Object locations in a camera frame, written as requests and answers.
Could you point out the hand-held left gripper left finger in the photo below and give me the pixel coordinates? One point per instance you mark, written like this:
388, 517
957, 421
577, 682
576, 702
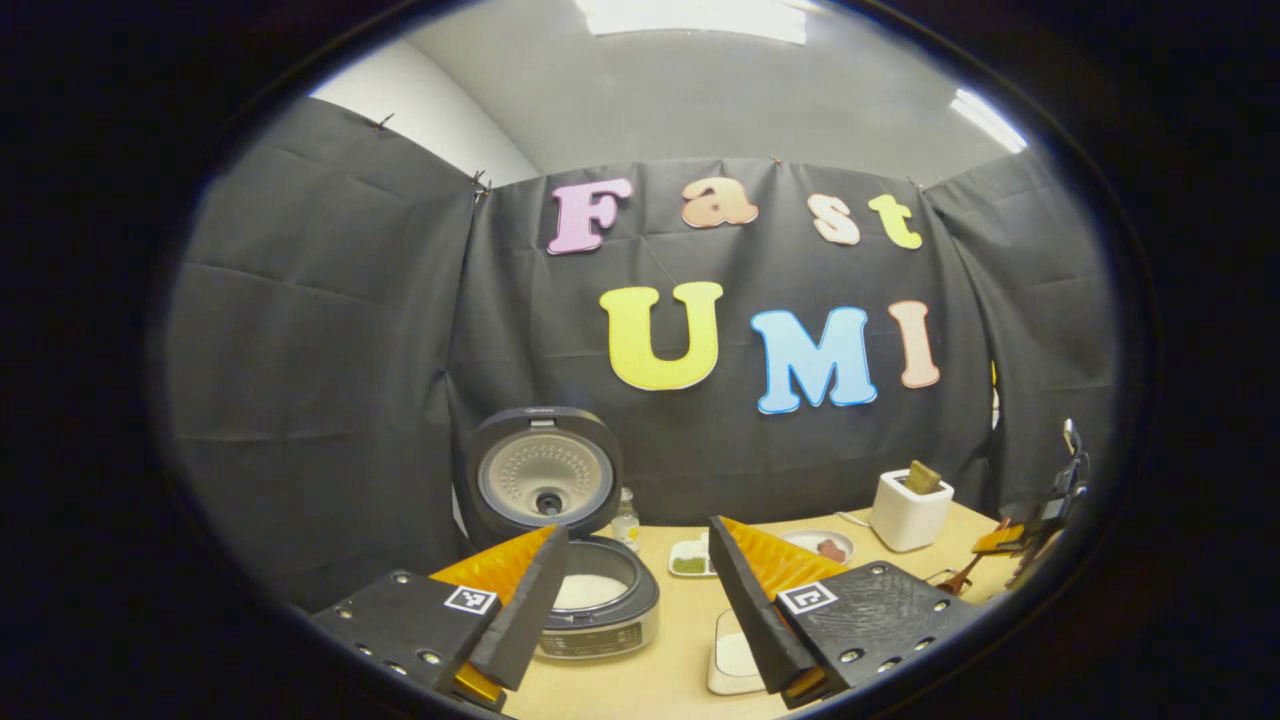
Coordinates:
525, 610

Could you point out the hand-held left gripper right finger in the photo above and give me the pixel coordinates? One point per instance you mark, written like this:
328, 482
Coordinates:
750, 610

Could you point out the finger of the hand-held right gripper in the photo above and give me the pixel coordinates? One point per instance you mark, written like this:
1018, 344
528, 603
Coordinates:
1000, 540

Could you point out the brown wooden spoon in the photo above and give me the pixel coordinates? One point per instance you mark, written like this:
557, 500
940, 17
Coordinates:
965, 578

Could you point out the white square rice container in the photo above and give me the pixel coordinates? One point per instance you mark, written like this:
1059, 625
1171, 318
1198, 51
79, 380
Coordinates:
735, 660

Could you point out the white rice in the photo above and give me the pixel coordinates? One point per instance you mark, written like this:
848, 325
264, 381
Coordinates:
595, 592

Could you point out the dark grey rice cooker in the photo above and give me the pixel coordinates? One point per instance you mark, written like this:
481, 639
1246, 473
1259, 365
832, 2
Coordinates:
545, 470

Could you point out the white divided bean dish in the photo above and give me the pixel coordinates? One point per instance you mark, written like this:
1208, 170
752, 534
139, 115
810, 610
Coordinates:
690, 562

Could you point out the round white plate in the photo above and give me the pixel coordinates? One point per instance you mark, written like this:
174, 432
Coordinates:
805, 542

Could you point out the white toaster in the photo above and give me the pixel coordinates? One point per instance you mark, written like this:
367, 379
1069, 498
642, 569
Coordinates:
908, 520

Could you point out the brown bread slice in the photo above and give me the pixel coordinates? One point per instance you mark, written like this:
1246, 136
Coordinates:
923, 478

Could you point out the reddish brown meat piece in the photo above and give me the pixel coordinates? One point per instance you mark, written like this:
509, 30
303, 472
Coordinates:
832, 550

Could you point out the small clear glass bottle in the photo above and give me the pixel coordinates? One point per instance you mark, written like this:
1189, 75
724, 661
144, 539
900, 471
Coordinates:
626, 525

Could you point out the black backdrop cloth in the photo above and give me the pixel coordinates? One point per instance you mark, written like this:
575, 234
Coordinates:
320, 350

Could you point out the small ceiling light panel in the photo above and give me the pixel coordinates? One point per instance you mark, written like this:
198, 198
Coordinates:
988, 120

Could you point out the long ceiling light panel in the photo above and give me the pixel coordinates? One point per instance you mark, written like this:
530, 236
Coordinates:
690, 18

